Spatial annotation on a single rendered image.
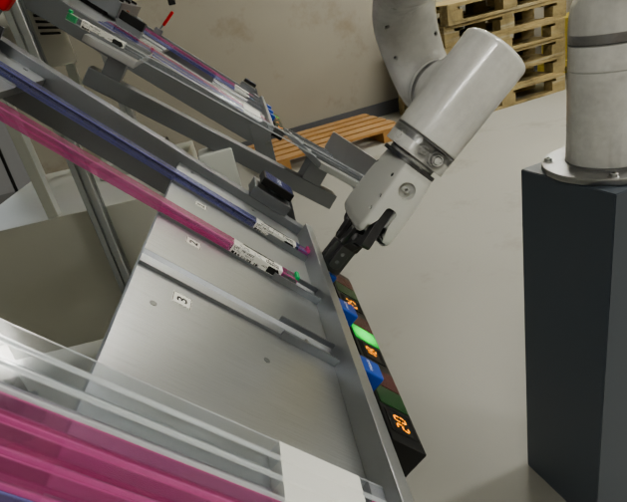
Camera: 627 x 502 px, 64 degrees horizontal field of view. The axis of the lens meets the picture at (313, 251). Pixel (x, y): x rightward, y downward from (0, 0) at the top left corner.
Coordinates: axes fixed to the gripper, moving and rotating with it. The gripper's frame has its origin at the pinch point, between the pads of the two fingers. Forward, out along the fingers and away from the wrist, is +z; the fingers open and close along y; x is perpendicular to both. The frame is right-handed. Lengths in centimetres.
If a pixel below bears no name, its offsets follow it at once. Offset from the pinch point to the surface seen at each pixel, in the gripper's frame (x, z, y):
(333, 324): 3.5, 1.1, -18.0
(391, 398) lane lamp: -4.5, 3.4, -21.9
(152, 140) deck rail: 26.8, 2.0, 7.9
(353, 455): 4.2, 2.4, -33.8
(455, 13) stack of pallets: -94, -112, 320
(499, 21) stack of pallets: -130, -132, 333
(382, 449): 3.5, 0.4, -34.7
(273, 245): 8.4, 2.5, -2.1
